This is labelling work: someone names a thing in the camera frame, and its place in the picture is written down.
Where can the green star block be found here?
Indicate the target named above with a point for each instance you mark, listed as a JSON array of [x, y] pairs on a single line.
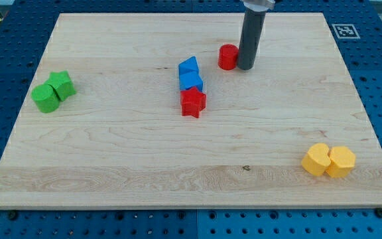
[[62, 84]]

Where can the red cylinder block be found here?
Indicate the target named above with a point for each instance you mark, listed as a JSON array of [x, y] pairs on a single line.
[[227, 58]]

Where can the blue triangle block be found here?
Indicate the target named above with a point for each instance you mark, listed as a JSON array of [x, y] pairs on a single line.
[[189, 65]]

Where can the silver rod mount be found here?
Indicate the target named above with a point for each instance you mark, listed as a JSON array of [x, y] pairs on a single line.
[[259, 5]]

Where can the light wooden board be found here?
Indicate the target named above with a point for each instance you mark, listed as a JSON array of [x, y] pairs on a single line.
[[121, 141]]

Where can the yellow hexagon block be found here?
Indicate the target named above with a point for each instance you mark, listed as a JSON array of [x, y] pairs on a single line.
[[342, 161]]

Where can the blue cube block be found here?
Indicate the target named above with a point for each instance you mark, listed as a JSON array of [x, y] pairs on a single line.
[[189, 80]]

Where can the green cylinder block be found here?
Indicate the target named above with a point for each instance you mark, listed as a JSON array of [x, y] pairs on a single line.
[[45, 98]]

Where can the white fiducial marker tag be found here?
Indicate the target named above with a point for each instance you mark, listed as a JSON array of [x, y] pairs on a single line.
[[345, 31]]

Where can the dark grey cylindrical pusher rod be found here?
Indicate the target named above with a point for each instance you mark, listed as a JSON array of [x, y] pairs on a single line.
[[250, 37]]

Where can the red star block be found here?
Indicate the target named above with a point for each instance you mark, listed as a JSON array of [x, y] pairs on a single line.
[[192, 102]]

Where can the yellow heart block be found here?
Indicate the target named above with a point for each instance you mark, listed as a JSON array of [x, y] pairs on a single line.
[[316, 160]]

